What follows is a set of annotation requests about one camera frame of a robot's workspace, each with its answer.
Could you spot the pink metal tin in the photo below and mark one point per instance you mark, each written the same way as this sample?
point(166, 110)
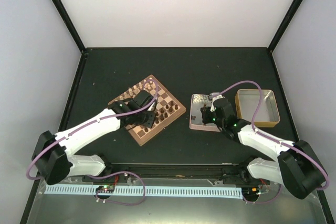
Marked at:
point(197, 102)

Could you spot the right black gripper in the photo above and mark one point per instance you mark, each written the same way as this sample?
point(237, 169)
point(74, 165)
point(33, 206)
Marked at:
point(205, 113)

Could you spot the black frame post right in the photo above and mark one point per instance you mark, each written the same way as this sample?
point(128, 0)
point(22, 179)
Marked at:
point(294, 6)

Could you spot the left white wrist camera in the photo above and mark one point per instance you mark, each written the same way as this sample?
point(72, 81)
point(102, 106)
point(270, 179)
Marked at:
point(152, 107)

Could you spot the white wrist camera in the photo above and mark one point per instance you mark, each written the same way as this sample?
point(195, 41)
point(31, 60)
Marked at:
point(152, 107)
point(213, 97)

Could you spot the light blue cable duct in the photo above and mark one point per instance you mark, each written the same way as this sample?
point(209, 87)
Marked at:
point(149, 191)

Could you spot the wooden chess board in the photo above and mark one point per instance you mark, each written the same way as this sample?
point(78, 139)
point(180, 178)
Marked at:
point(146, 108)

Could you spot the black frame post left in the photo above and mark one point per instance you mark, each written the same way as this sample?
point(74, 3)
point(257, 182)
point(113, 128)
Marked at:
point(69, 24)

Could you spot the white chess pieces group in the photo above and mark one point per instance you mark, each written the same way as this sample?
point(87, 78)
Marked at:
point(145, 85)

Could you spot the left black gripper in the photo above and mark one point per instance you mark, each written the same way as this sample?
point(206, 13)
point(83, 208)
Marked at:
point(149, 123)

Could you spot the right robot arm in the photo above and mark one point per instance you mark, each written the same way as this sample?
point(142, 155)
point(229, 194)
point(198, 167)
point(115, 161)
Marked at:
point(291, 164)

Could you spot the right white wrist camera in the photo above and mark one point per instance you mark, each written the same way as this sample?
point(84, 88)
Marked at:
point(213, 97)

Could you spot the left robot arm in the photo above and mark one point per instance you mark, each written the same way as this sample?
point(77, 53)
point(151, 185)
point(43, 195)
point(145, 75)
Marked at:
point(55, 155)

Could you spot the black frame post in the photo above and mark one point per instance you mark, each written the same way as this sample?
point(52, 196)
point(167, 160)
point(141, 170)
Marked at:
point(294, 6)
point(69, 24)

